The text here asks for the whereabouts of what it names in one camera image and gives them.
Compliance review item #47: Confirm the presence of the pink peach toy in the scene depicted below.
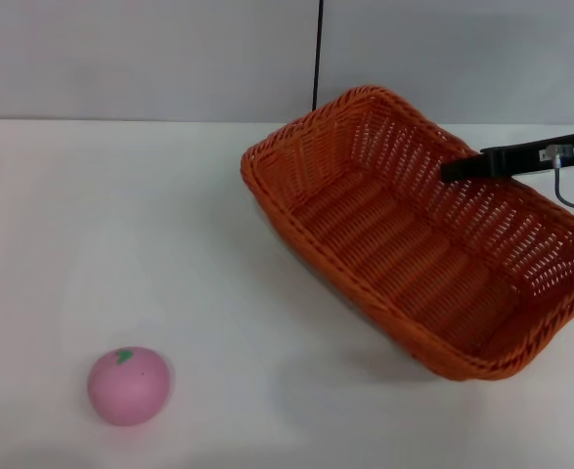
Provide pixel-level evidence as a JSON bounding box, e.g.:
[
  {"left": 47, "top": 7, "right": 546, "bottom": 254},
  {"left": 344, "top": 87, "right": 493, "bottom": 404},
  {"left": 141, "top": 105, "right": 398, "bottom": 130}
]
[{"left": 87, "top": 346, "right": 171, "bottom": 428}]

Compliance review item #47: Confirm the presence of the black vertical wall strip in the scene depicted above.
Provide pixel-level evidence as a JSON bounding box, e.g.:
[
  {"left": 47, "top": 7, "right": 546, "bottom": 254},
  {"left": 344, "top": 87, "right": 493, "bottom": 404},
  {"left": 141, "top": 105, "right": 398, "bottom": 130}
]
[{"left": 310, "top": 0, "right": 327, "bottom": 111}]

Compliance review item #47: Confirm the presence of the orange woven plastic basket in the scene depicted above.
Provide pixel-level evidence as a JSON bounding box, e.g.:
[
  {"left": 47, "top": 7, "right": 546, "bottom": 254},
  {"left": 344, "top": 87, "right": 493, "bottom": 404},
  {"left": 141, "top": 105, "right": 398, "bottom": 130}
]
[{"left": 240, "top": 85, "right": 574, "bottom": 383}]

